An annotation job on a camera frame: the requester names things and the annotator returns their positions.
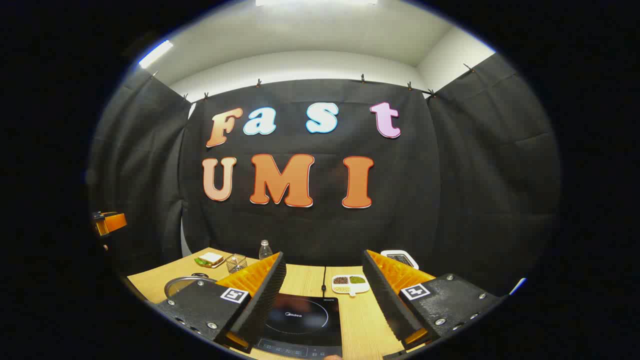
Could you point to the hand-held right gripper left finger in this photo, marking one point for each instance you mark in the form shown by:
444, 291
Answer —
262, 300

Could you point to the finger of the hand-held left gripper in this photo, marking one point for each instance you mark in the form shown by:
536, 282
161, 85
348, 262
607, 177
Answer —
112, 222

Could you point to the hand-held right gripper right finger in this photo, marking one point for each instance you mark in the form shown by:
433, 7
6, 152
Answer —
385, 300

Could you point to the black induction cooktop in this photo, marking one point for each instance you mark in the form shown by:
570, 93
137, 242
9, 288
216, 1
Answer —
305, 325

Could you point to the stainless steel pot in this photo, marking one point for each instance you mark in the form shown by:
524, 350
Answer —
175, 286

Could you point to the white divided dish of beans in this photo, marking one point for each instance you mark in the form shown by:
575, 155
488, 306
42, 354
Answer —
350, 289

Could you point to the white toaster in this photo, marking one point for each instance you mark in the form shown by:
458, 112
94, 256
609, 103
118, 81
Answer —
413, 261

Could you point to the clear plastic water bottle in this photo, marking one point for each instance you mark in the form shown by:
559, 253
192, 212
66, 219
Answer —
265, 251

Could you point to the sandwich with lettuce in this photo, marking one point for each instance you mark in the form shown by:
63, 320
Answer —
210, 258

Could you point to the black backdrop cloth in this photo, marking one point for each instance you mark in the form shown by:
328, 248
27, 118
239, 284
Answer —
320, 230

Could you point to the ceiling light strip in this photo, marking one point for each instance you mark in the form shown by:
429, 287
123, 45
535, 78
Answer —
156, 54

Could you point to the row of black cloth clips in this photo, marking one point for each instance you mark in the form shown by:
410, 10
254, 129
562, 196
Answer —
258, 82

